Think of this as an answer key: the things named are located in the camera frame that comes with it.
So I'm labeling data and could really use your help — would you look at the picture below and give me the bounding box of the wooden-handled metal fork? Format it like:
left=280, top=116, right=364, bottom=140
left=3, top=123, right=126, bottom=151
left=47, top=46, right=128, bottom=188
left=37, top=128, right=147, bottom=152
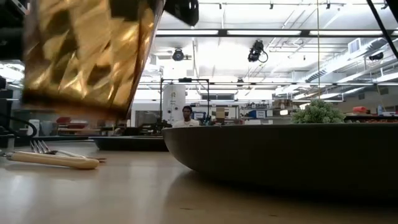
left=29, top=139, right=107, bottom=162

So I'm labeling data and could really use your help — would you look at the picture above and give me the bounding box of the white container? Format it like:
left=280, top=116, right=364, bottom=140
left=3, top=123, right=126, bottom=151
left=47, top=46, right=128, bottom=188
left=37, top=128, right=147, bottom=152
left=27, top=119, right=41, bottom=138

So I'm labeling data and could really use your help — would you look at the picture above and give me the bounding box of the person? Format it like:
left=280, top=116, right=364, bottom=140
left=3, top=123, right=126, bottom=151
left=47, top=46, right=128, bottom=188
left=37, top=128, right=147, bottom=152
left=172, top=105, right=200, bottom=128

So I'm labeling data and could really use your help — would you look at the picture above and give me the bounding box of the black ceiling camera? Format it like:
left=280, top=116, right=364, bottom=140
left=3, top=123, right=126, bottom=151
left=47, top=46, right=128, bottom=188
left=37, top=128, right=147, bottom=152
left=247, top=39, right=269, bottom=63

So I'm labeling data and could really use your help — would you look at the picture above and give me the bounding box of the black diagonal strut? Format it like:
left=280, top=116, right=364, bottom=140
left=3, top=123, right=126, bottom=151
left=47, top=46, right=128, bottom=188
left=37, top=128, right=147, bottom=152
left=366, top=0, right=398, bottom=60

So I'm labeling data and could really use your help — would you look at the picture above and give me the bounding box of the black ceiling light beam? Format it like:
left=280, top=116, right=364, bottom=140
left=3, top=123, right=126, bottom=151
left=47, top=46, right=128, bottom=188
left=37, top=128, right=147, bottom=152
left=155, top=29, right=398, bottom=39

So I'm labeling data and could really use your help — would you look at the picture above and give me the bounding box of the thin black metal rack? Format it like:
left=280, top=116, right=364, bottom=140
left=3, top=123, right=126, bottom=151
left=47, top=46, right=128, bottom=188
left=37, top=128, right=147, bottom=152
left=159, top=77, right=211, bottom=127

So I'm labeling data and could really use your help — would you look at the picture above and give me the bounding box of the green bushy plant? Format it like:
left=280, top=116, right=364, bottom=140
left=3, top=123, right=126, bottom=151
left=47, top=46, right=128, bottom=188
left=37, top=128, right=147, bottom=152
left=290, top=98, right=346, bottom=124

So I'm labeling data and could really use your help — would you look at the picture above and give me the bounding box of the wooden-handled metal spoon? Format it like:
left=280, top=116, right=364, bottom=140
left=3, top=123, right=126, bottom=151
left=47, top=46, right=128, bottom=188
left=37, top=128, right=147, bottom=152
left=0, top=151, right=101, bottom=170

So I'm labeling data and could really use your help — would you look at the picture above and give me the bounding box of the thin vertical pole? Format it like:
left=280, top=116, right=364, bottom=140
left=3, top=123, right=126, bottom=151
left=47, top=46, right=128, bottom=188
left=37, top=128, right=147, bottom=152
left=316, top=0, right=321, bottom=100

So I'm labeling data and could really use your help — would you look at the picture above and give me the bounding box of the dark round plate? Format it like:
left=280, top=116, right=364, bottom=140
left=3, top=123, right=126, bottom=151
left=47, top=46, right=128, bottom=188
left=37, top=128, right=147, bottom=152
left=161, top=123, right=398, bottom=195

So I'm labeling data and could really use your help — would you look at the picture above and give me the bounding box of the dark tray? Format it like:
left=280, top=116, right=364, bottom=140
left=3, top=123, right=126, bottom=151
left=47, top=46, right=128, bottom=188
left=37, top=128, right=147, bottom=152
left=89, top=135, right=169, bottom=152

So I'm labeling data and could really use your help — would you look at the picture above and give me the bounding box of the crinkled gold foil bag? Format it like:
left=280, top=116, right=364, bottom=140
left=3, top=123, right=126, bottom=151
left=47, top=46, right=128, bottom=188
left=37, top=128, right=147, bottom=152
left=21, top=0, right=167, bottom=121

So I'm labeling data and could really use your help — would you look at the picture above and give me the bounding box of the white cylindrical tank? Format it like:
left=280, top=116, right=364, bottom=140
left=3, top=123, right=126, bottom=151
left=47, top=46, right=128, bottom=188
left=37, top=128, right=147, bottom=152
left=162, top=84, right=187, bottom=125

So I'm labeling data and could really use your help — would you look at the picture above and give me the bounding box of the black cable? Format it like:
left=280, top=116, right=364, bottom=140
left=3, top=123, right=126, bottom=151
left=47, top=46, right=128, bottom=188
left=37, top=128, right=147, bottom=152
left=0, top=112, right=39, bottom=138

